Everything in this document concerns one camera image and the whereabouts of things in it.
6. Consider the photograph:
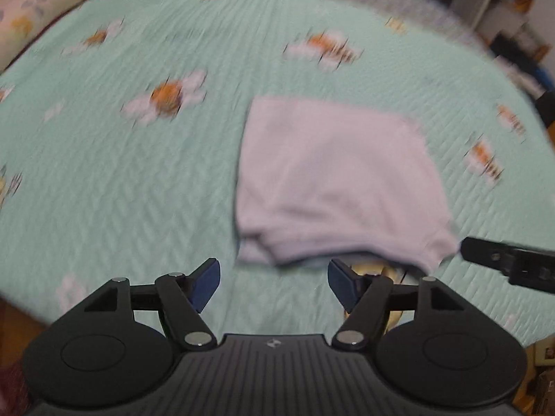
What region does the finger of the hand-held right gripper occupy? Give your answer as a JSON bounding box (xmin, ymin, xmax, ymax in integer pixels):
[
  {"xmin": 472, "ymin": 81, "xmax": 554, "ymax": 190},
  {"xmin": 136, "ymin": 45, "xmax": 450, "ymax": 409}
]
[{"xmin": 460, "ymin": 237, "xmax": 516, "ymax": 275}]

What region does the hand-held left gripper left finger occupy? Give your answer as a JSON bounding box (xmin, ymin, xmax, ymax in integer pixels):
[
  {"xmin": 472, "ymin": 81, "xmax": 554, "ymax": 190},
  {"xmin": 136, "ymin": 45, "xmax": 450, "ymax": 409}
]
[{"xmin": 84, "ymin": 258, "xmax": 221, "ymax": 350}]

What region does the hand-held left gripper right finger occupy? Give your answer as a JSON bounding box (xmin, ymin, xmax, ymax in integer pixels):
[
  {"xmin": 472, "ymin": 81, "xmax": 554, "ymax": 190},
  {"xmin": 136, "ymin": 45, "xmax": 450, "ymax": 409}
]
[{"xmin": 327, "ymin": 259, "xmax": 467, "ymax": 350}]

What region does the white t-shirt with navy trim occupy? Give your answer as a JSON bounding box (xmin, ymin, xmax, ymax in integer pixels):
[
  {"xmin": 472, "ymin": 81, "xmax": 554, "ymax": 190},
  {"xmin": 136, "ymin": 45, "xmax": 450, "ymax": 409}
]
[{"xmin": 236, "ymin": 96, "xmax": 461, "ymax": 272}]

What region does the green bee-print quilted bedspread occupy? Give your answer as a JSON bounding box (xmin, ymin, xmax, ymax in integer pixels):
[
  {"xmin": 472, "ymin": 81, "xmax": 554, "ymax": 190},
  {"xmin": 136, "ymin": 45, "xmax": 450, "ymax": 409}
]
[{"xmin": 0, "ymin": 0, "xmax": 555, "ymax": 348}]

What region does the black suitcase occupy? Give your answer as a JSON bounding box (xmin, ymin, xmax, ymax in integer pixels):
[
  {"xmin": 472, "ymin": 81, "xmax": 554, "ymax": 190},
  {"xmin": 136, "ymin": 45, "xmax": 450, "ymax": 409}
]
[{"xmin": 490, "ymin": 32, "xmax": 548, "ymax": 97}]

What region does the person's dark red clothing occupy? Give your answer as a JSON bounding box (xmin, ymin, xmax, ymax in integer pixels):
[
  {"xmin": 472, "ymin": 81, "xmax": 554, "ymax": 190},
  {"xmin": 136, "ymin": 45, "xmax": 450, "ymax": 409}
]
[{"xmin": 0, "ymin": 355, "xmax": 32, "ymax": 416}]

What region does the floral bolster pillow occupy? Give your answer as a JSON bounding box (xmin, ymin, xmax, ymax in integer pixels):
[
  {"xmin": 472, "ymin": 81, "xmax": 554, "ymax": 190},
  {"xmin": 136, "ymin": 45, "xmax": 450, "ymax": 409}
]
[{"xmin": 0, "ymin": 0, "xmax": 136, "ymax": 72}]

